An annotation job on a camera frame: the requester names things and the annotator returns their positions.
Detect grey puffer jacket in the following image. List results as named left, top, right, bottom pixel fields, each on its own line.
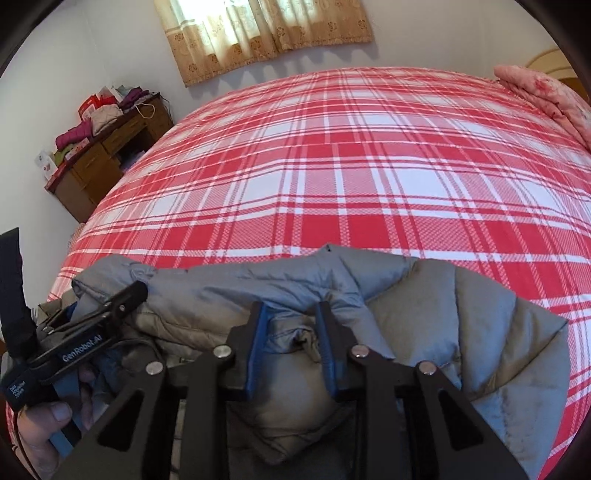
left=64, top=245, right=570, bottom=478

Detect magenta folded clothes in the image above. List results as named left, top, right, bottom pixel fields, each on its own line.
left=55, top=121, right=93, bottom=151

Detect beige folded clothes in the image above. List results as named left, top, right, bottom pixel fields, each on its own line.
left=90, top=104, right=123, bottom=137

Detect dark purple clothes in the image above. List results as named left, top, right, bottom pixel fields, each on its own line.
left=119, top=87, right=151, bottom=111

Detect person's left hand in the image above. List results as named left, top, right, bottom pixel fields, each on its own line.
left=14, top=365, right=95, bottom=479

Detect brown wooden desk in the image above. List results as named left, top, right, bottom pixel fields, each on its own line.
left=45, top=93, right=173, bottom=223

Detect white greeting card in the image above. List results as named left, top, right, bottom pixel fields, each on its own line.
left=35, top=151, right=58, bottom=181

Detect green folded cloth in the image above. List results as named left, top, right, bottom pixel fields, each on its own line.
left=52, top=144, right=75, bottom=167

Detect red gift box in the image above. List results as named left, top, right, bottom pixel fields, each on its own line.
left=78, top=94, right=113, bottom=121

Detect red plaid bed sheet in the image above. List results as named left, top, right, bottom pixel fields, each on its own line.
left=50, top=67, right=590, bottom=477

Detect beige window curtain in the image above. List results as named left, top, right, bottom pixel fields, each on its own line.
left=154, top=0, right=374, bottom=87

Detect wooden headboard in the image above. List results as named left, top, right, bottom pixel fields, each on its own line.
left=526, top=47, right=581, bottom=87

